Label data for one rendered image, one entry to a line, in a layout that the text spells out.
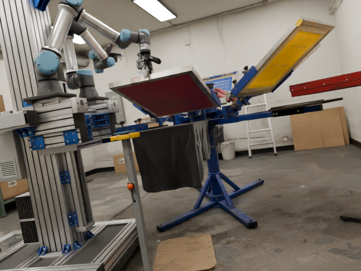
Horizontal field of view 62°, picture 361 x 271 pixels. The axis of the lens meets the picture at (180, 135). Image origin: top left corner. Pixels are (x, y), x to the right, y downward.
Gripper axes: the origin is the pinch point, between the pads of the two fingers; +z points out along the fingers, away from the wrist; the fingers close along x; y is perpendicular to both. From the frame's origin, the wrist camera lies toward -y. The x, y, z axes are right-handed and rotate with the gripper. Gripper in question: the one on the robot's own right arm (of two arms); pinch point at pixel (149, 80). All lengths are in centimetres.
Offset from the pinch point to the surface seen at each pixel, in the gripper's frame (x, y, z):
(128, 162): 10, 12, 52
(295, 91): -65, -89, 4
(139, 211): 2, 10, 81
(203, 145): -42, -21, 40
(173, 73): 2.0, -17.0, -0.1
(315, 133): -465, -139, -28
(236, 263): -42, -35, 120
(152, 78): 2.0, -3.1, 0.1
